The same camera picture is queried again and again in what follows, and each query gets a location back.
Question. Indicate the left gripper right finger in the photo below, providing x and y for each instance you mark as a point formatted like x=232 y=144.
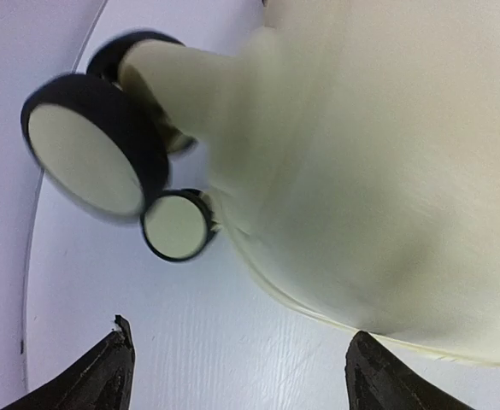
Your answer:
x=376 y=379

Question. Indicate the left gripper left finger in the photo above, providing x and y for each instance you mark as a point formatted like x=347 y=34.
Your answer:
x=99 y=379

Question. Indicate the pale green hard-shell suitcase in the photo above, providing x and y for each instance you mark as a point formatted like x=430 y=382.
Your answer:
x=350 y=152

